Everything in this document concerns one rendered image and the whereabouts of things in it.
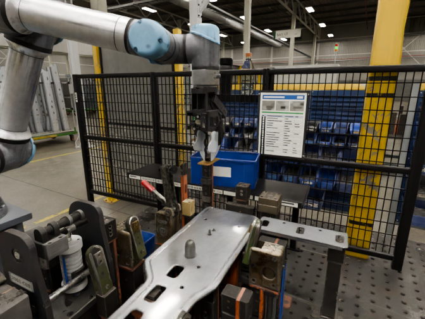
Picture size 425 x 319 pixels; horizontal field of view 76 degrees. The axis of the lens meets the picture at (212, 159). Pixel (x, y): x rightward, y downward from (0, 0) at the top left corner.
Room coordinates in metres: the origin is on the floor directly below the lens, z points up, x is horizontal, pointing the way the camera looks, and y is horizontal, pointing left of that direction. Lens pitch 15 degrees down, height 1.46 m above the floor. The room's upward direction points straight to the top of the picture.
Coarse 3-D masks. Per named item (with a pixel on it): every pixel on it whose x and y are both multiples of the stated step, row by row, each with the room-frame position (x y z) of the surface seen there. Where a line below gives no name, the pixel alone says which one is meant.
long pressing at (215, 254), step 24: (216, 216) 0.92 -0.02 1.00; (240, 216) 0.92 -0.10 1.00; (168, 240) 0.76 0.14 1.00; (216, 240) 0.76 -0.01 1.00; (240, 240) 0.76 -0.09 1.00; (144, 264) 0.64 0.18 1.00; (168, 264) 0.64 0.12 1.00; (192, 264) 0.64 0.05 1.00; (216, 264) 0.64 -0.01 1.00; (144, 288) 0.55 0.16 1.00; (168, 288) 0.55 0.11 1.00; (192, 288) 0.55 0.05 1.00; (216, 288) 0.56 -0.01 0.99; (120, 312) 0.47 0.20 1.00; (144, 312) 0.48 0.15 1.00; (168, 312) 0.48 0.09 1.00
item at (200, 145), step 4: (200, 132) 0.78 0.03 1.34; (204, 132) 0.79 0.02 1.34; (200, 136) 0.78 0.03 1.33; (204, 136) 0.79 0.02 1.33; (196, 140) 0.77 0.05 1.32; (200, 140) 0.78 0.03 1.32; (204, 140) 0.79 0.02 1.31; (196, 144) 0.76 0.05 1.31; (200, 144) 0.78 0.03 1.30; (204, 144) 0.79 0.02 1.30; (196, 148) 0.76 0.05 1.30; (200, 148) 0.79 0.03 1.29; (204, 148) 0.79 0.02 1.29; (200, 152) 0.79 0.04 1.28; (204, 152) 0.79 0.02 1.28; (204, 156) 0.79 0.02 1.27; (204, 160) 0.79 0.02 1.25
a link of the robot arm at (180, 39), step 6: (174, 36) 0.72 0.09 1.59; (180, 36) 0.75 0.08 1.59; (186, 36) 0.75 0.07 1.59; (180, 42) 0.74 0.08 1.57; (180, 48) 0.74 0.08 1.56; (174, 54) 0.71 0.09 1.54; (180, 54) 0.74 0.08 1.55; (150, 60) 0.76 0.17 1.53; (168, 60) 0.72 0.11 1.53; (174, 60) 0.75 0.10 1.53; (180, 60) 0.75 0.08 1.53; (186, 60) 0.75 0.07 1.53
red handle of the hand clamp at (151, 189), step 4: (144, 180) 0.90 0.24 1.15; (144, 184) 0.89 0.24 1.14; (148, 184) 0.90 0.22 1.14; (148, 188) 0.89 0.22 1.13; (152, 188) 0.89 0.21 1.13; (152, 192) 0.88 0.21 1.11; (156, 192) 0.88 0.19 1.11; (156, 196) 0.88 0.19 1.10; (160, 196) 0.87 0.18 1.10; (160, 200) 0.87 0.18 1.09; (164, 200) 0.87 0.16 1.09; (164, 204) 0.86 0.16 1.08
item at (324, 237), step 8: (264, 216) 0.92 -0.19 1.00; (272, 224) 0.87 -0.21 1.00; (280, 224) 0.87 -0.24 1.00; (288, 224) 0.87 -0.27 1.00; (296, 224) 0.87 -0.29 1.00; (264, 232) 0.82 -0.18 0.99; (272, 232) 0.81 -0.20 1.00; (280, 232) 0.81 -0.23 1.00; (288, 232) 0.81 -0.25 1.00; (296, 232) 0.81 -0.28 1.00; (304, 232) 0.81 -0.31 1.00; (312, 232) 0.81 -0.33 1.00; (320, 232) 0.81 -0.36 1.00; (328, 232) 0.81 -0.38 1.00; (336, 232) 0.81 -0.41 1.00; (344, 232) 0.81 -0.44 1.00; (296, 240) 0.78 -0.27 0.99; (304, 240) 0.77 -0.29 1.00; (312, 240) 0.76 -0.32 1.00; (320, 240) 0.76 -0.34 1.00; (328, 240) 0.76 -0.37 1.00; (344, 240) 0.76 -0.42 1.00; (336, 248) 0.73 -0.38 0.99
